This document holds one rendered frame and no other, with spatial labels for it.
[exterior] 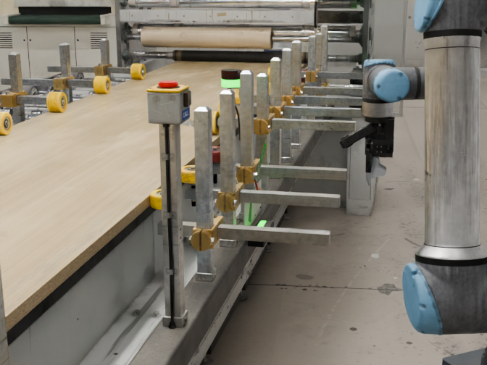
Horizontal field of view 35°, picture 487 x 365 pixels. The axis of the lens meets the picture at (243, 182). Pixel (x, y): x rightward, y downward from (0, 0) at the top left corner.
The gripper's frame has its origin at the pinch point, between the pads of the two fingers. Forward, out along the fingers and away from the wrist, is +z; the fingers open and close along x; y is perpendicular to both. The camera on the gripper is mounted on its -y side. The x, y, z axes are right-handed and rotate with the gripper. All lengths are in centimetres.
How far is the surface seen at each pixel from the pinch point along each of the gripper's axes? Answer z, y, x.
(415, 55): 54, 9, 865
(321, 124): -12.5, -17.1, 23.4
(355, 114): -12, -8, 48
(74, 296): 5, -56, -88
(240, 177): -1.7, -37.3, -8.7
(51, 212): -7, -69, -70
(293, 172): -2.0, -22.5, -1.6
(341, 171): -3.0, -7.7, -1.6
